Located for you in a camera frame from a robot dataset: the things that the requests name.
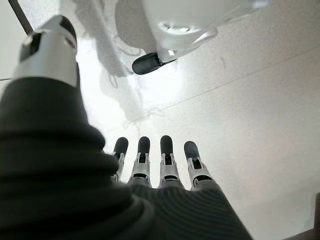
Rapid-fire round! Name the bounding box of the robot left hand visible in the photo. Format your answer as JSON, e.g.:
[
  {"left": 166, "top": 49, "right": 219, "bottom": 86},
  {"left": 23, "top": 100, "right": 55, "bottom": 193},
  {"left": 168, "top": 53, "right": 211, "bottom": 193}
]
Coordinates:
[{"left": 0, "top": 14, "right": 254, "bottom": 240}]

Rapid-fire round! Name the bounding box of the white robot left leg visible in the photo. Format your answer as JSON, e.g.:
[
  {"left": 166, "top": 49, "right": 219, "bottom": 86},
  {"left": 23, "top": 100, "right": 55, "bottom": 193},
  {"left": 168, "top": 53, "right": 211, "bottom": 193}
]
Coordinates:
[{"left": 131, "top": 0, "right": 273, "bottom": 76}]

